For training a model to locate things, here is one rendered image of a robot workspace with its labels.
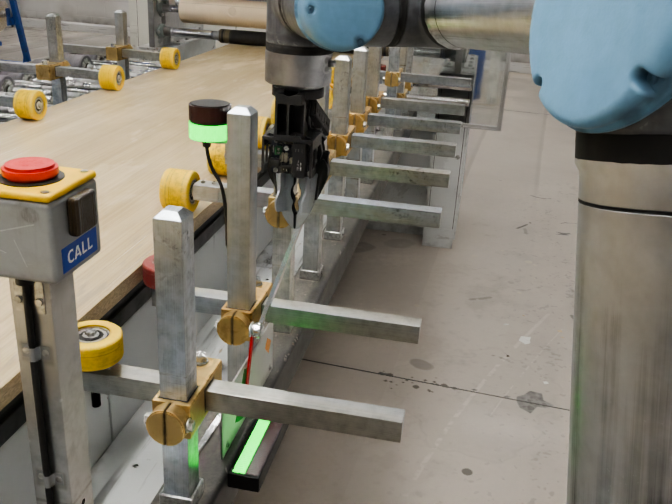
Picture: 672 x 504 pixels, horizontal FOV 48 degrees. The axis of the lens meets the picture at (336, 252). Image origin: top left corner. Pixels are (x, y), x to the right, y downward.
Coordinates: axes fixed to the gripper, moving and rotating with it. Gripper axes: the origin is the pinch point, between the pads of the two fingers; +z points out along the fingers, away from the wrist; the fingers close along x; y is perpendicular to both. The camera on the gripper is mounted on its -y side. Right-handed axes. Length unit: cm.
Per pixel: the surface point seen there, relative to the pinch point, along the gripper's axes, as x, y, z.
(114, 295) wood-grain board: -25.3, 9.1, 12.3
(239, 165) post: -7.5, 4.3, -8.5
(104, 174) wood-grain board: -53, -42, 11
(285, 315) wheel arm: -1.2, 0.0, 16.4
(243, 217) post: -6.9, 4.3, -0.8
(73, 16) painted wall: -552, -914, 84
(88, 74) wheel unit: -102, -127, 7
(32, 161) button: -8, 53, -22
